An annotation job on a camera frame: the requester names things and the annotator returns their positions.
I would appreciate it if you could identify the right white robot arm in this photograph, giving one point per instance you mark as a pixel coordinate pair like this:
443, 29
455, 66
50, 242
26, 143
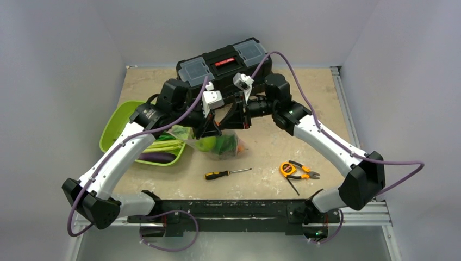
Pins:
363, 176

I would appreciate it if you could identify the purple eggplant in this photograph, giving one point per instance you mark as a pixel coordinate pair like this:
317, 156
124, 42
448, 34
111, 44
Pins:
158, 157

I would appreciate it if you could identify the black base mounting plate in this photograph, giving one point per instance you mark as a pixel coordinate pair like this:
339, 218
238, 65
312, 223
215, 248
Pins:
291, 217

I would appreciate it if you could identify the green plastic tray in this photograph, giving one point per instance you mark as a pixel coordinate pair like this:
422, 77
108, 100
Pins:
116, 125

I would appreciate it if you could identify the aluminium frame rails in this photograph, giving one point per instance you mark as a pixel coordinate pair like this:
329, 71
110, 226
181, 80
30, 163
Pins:
340, 102

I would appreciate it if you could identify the orange black pliers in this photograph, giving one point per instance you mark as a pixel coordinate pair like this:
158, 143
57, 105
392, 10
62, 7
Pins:
307, 174

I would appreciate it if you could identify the green leafy vegetable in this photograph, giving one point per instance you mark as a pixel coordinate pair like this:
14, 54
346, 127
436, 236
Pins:
226, 145

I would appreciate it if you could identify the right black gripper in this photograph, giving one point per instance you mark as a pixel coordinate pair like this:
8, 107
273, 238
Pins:
245, 116

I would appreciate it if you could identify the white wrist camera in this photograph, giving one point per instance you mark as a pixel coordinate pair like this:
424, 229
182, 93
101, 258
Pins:
211, 99
244, 83

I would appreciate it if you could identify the black yellow screwdriver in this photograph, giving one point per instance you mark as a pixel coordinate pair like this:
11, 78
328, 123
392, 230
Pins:
217, 174

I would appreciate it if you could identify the orange tape measure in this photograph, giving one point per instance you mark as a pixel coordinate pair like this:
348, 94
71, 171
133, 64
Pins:
287, 169

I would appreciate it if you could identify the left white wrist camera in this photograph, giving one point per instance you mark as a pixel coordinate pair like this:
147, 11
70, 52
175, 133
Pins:
211, 99

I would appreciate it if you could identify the black plastic toolbox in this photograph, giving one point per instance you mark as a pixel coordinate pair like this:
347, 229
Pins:
221, 66

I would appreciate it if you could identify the clear zip top bag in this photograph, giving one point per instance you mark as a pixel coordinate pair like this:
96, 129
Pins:
185, 134

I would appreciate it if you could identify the green apple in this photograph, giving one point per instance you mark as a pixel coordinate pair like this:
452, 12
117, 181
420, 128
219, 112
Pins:
206, 144

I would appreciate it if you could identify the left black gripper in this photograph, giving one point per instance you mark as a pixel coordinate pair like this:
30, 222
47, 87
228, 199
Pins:
207, 126

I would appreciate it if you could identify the orange green mango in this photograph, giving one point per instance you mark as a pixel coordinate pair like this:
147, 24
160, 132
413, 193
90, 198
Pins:
240, 148

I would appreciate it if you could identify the green celery stalks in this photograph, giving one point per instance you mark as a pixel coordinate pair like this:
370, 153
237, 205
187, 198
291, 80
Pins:
164, 146

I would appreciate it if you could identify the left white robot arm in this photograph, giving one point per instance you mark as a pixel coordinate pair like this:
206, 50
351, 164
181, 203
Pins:
91, 195

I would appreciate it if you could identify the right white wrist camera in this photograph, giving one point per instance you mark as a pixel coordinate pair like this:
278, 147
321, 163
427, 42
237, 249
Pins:
244, 83

